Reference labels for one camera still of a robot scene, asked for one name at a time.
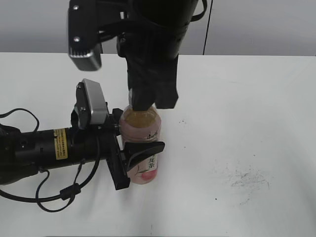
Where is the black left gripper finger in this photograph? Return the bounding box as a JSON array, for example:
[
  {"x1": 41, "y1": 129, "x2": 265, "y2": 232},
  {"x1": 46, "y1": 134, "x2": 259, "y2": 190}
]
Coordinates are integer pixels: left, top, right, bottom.
[
  {"x1": 112, "y1": 108, "x2": 123, "y2": 121},
  {"x1": 123, "y1": 141, "x2": 165, "y2": 171}
]

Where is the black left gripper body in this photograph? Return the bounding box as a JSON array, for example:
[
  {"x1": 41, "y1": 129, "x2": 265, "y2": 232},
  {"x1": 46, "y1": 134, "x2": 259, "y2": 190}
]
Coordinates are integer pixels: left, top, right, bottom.
[{"x1": 71, "y1": 106, "x2": 130, "y2": 190}]

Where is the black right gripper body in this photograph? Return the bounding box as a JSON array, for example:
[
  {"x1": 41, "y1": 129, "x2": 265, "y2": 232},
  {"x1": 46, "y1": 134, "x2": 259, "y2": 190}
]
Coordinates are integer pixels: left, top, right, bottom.
[{"x1": 117, "y1": 27, "x2": 184, "y2": 81}]

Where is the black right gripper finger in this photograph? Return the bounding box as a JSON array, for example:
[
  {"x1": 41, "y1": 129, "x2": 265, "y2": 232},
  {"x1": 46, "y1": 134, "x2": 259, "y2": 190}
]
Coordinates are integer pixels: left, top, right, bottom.
[
  {"x1": 155, "y1": 79, "x2": 179, "y2": 109},
  {"x1": 127, "y1": 71, "x2": 156, "y2": 111}
]

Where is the white bottle cap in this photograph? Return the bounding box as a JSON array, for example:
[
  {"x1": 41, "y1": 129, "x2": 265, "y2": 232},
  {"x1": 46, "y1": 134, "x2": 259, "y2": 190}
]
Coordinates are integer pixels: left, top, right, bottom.
[{"x1": 128, "y1": 88, "x2": 133, "y2": 107}]

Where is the peach oolong tea bottle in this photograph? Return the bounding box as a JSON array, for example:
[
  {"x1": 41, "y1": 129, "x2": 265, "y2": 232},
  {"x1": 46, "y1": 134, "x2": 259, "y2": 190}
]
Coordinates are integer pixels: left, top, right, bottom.
[{"x1": 119, "y1": 105, "x2": 161, "y2": 185}]

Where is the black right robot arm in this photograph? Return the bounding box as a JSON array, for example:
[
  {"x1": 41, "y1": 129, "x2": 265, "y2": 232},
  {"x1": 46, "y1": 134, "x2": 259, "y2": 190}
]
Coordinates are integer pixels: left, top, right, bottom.
[{"x1": 117, "y1": 0, "x2": 198, "y2": 111}]

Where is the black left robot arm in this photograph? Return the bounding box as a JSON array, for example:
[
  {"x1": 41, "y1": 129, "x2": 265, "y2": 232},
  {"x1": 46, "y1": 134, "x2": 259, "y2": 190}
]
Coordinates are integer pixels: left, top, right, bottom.
[{"x1": 0, "y1": 109, "x2": 165, "y2": 190}]

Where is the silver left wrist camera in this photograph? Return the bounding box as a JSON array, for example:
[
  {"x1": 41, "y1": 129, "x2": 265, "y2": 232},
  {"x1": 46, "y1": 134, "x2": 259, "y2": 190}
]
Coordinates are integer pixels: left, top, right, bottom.
[{"x1": 75, "y1": 79, "x2": 109, "y2": 130}]

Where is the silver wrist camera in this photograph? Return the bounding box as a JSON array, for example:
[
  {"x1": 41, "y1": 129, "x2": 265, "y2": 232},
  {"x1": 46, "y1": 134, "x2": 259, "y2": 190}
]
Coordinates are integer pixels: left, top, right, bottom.
[
  {"x1": 75, "y1": 79, "x2": 109, "y2": 130},
  {"x1": 67, "y1": 0, "x2": 102, "y2": 72}
]

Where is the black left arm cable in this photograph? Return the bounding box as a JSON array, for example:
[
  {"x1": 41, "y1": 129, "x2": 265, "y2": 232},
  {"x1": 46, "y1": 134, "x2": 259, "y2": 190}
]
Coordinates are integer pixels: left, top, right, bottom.
[{"x1": 0, "y1": 107, "x2": 101, "y2": 213}]

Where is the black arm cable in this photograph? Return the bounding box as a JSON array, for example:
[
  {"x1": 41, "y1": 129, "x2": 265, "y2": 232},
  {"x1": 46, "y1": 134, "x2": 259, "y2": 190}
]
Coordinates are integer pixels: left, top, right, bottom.
[
  {"x1": 191, "y1": 0, "x2": 208, "y2": 23},
  {"x1": 0, "y1": 107, "x2": 101, "y2": 213}
]

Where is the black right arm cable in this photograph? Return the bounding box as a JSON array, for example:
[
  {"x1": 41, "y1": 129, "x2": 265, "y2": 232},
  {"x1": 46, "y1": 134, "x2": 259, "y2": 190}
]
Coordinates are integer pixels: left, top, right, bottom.
[{"x1": 191, "y1": 0, "x2": 208, "y2": 23}]

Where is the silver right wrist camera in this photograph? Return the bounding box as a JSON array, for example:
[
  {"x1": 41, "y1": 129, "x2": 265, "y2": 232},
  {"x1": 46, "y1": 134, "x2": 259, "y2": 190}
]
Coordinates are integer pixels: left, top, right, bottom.
[{"x1": 67, "y1": 0, "x2": 102, "y2": 72}]

